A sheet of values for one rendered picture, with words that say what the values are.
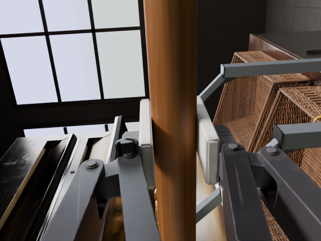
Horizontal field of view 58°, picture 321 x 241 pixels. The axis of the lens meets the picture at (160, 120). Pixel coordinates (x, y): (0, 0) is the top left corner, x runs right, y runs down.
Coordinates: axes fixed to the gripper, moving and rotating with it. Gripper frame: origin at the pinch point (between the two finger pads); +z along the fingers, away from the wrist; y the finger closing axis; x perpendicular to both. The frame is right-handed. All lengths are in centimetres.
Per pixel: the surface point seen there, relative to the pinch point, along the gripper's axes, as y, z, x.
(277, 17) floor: 118, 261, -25
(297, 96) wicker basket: 49, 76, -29
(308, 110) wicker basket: 47, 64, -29
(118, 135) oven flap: -22, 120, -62
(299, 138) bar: 27.9, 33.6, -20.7
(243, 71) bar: 31, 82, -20
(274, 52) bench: 61, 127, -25
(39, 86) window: -122, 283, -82
